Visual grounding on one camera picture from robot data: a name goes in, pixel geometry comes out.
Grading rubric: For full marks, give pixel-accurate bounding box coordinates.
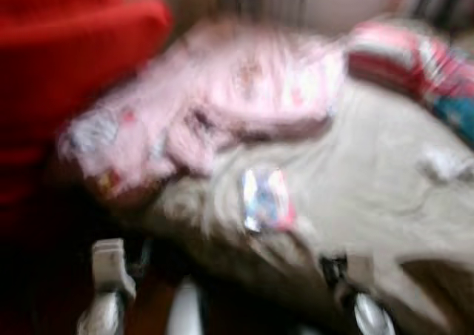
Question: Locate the colourful comic book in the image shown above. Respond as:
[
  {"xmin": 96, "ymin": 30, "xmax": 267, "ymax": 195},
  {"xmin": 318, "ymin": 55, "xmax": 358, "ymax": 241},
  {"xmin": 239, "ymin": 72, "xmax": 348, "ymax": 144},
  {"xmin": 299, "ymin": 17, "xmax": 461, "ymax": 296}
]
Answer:
[{"xmin": 240, "ymin": 167, "xmax": 298, "ymax": 234}]

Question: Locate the pink cartoon print blanket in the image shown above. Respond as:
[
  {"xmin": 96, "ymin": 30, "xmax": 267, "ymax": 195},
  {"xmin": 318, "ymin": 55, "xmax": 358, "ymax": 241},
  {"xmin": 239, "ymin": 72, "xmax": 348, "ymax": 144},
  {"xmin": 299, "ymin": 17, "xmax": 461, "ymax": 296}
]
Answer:
[{"xmin": 58, "ymin": 18, "xmax": 350, "ymax": 204}]

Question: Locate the white crumpled cloth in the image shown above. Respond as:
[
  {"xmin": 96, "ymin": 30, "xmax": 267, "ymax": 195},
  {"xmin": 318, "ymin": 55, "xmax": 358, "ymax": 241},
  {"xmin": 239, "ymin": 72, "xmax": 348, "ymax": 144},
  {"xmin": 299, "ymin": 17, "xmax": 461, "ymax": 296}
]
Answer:
[{"xmin": 418, "ymin": 145, "xmax": 473, "ymax": 185}]

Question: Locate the red blue striped pillow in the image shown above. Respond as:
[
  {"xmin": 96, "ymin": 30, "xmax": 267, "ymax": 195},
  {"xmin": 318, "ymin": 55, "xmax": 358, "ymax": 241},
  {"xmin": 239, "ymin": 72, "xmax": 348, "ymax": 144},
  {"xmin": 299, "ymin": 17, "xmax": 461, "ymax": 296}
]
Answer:
[{"xmin": 345, "ymin": 21, "xmax": 474, "ymax": 145}]

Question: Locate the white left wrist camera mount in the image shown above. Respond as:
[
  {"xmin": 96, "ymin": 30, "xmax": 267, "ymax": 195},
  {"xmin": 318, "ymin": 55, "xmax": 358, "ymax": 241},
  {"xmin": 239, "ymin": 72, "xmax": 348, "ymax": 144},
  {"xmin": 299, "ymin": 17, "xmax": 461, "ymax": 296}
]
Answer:
[{"xmin": 90, "ymin": 238, "xmax": 138, "ymax": 300}]

